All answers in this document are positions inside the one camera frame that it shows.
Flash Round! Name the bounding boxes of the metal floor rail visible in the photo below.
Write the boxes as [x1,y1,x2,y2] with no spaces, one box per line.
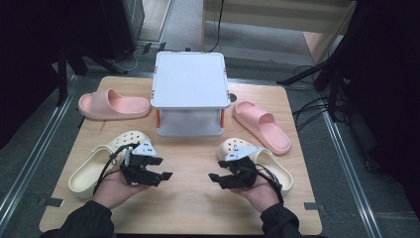
[321,108,384,238]
[0,74,80,229]

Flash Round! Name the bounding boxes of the left hand-held gripper black cable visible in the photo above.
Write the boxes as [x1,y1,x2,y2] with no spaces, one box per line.
[93,143,141,196]

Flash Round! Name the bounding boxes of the pink slide slipper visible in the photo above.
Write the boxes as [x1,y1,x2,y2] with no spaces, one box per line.
[77,87,153,121]
[232,100,292,157]

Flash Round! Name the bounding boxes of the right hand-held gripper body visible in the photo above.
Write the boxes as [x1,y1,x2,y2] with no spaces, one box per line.
[224,144,262,190]

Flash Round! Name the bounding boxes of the black tripod stand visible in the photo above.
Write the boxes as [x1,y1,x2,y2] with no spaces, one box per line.
[56,41,129,107]

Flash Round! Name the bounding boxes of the white two-tier shoe rack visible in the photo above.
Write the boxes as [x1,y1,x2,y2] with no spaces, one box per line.
[150,51,232,138]

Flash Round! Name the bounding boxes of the grey tape strip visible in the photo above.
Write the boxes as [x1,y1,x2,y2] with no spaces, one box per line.
[37,196,65,208]
[303,201,327,213]

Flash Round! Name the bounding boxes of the white floor cable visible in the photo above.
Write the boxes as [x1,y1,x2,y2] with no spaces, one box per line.
[111,47,144,72]

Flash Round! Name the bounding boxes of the right hand-held gripper black cable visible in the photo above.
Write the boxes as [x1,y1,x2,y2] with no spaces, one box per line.
[247,163,285,206]

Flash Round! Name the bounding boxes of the person's right hand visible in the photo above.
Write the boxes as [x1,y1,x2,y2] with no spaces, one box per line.
[231,176,281,214]

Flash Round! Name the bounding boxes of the black floor cables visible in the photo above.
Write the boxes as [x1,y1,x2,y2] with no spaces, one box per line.
[291,63,348,132]

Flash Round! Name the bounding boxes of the cream perforated clog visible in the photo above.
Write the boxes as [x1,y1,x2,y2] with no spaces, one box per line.
[216,137,294,196]
[67,130,151,200]

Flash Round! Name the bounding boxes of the dark cabinet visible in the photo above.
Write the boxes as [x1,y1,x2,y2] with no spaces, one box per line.
[98,0,147,61]

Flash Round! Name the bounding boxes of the person's left hand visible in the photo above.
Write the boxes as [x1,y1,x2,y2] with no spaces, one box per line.
[92,170,152,210]

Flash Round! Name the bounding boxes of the black equipment stand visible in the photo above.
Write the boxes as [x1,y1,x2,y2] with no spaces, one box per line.
[276,0,368,122]

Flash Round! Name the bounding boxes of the hand-held gripper black cable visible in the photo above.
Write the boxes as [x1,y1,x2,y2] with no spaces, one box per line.
[247,163,285,206]
[93,143,141,196]

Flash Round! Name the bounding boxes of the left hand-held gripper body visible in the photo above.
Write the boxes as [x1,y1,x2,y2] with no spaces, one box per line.
[119,139,158,187]

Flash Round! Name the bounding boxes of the light wooden cabinet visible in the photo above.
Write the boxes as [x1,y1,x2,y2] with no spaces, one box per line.
[200,0,359,65]

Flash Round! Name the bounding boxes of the thin black hanging cable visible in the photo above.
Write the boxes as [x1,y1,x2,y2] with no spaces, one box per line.
[207,0,226,54]

